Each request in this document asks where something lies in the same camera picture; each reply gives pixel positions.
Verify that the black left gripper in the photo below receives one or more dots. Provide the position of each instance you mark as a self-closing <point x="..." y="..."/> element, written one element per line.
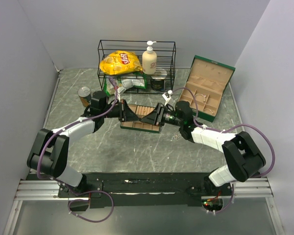
<point x="126" y="114"/>

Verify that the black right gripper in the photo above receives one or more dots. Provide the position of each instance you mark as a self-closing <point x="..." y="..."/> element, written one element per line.
<point x="156" y="117"/>

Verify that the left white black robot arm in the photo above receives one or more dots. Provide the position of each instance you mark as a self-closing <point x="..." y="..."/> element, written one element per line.
<point x="49" y="153"/>

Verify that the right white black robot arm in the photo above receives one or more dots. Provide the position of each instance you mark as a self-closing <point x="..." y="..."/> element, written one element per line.
<point x="242" y="155"/>

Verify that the green jewelry tray insert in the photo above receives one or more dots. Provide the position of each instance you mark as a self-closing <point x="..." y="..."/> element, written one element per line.
<point x="140" y="111"/>

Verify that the green jewelry box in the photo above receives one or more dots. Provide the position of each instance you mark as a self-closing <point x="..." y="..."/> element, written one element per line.
<point x="206" y="83"/>

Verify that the green white snack bag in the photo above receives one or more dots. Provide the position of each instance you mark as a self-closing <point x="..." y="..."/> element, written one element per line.
<point x="124" y="82"/>

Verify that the dark tin can with lid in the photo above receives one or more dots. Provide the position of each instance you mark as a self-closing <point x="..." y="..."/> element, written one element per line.
<point x="157" y="80"/>

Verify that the brown food can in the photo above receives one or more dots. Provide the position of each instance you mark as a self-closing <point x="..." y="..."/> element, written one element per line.
<point x="84" y="94"/>

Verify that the yellow chips bag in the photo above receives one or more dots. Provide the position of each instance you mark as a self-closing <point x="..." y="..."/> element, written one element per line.
<point x="120" y="62"/>

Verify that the cream lotion pump bottle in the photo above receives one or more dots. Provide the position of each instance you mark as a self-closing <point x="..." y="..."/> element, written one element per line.
<point x="149" y="59"/>

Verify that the silver chain jewelry pile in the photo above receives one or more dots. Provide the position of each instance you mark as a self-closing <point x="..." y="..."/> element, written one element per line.
<point x="176" y="136"/>

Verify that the black wire shelf rack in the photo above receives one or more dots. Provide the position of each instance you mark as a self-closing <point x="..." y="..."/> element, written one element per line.
<point x="166" y="53"/>

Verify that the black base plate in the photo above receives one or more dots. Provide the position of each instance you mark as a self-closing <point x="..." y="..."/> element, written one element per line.
<point x="121" y="189"/>

